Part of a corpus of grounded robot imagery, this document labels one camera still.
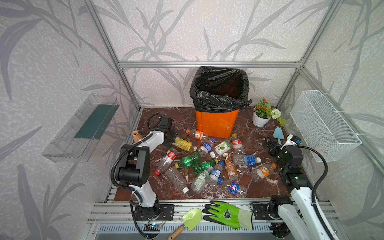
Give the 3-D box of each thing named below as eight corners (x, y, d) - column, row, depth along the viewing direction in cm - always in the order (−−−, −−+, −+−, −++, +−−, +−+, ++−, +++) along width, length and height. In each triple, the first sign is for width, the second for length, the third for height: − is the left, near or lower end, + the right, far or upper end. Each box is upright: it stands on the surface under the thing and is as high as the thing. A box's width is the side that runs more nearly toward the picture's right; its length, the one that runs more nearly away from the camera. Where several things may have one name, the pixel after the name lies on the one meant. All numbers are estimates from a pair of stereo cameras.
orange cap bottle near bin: (186, 137, 104) (185, 133, 100) (187, 131, 107) (187, 128, 103) (208, 141, 102) (208, 138, 98) (209, 135, 105) (209, 131, 101)
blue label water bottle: (233, 167, 91) (235, 163, 87) (232, 157, 95) (234, 153, 91) (259, 167, 91) (262, 163, 87) (256, 157, 95) (259, 153, 91)
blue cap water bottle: (205, 182, 83) (206, 180, 81) (216, 160, 92) (216, 157, 89) (215, 187, 82) (215, 185, 79) (225, 164, 90) (225, 161, 88)
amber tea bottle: (228, 180, 85) (229, 177, 81) (220, 157, 94) (221, 154, 90) (237, 177, 86) (239, 174, 82) (228, 155, 95) (230, 152, 91)
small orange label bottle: (260, 178, 85) (262, 176, 82) (256, 171, 88) (257, 168, 85) (276, 172, 87) (279, 169, 84) (271, 165, 90) (274, 162, 87)
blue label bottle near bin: (196, 152, 95) (196, 151, 93) (211, 137, 103) (211, 135, 101) (204, 158, 93) (204, 156, 91) (218, 141, 100) (218, 140, 99)
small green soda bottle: (194, 175, 86) (194, 172, 82) (192, 168, 89) (191, 165, 85) (219, 166, 90) (219, 163, 86) (215, 159, 92) (216, 156, 89)
